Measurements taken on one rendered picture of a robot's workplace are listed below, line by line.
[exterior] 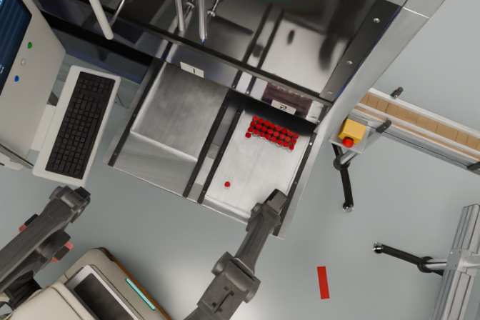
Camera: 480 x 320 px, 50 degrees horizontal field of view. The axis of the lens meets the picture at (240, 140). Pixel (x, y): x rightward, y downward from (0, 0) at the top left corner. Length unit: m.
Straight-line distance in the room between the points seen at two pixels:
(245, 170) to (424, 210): 1.34
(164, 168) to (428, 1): 1.13
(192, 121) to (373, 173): 1.29
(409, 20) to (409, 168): 1.89
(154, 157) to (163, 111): 0.17
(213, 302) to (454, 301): 1.38
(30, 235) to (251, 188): 0.83
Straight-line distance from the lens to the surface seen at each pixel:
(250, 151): 1.86
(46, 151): 2.02
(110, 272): 2.45
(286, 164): 1.86
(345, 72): 1.39
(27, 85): 1.88
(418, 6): 1.07
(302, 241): 2.73
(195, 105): 1.90
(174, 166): 1.85
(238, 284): 1.19
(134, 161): 1.86
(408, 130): 1.95
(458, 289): 2.36
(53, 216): 1.33
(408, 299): 2.87
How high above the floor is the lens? 2.68
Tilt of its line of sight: 75 degrees down
